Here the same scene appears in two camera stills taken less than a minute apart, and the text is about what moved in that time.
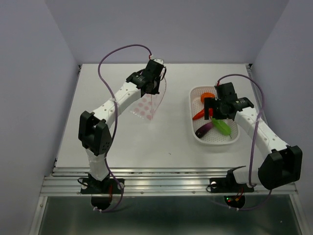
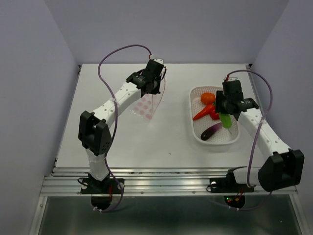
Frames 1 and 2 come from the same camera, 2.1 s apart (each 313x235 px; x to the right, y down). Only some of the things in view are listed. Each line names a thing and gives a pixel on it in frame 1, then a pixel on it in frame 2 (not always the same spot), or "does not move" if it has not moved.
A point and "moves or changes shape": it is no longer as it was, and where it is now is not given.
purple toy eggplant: (203, 129) -> (210, 131)
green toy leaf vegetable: (222, 126) moves or changes shape
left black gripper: (155, 91) does not move
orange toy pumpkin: (206, 95) does not move
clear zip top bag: (148, 104) does not move
